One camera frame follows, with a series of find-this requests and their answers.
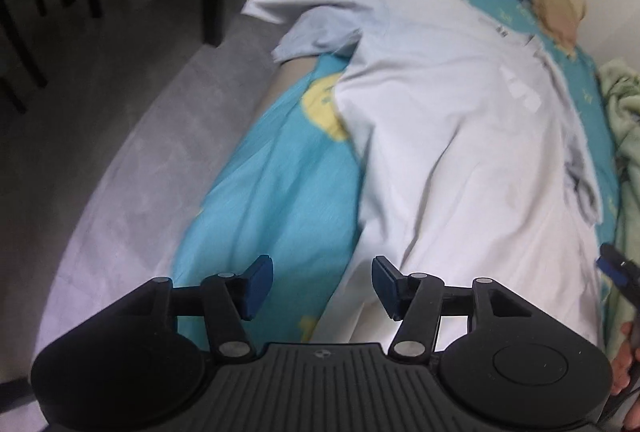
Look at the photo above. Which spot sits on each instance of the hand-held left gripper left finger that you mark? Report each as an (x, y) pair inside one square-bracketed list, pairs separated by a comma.
[(257, 284)]

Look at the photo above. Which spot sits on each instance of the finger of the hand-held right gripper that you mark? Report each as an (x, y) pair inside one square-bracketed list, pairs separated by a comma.
[(607, 268)]

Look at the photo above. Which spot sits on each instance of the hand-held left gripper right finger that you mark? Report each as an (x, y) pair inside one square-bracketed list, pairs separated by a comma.
[(385, 284)]

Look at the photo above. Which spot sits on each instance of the white shirt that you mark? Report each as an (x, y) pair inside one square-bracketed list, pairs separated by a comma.
[(450, 137)]

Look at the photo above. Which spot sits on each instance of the person's right hand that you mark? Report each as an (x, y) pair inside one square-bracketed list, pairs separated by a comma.
[(622, 357)]

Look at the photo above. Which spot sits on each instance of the teal printed bed sheet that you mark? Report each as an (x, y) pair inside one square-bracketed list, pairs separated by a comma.
[(280, 212)]

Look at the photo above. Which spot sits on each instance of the green fleece blanket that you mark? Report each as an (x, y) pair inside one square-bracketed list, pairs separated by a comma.
[(625, 112)]

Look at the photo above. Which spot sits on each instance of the beige mattress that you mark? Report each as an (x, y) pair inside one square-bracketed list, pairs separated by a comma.
[(280, 82)]

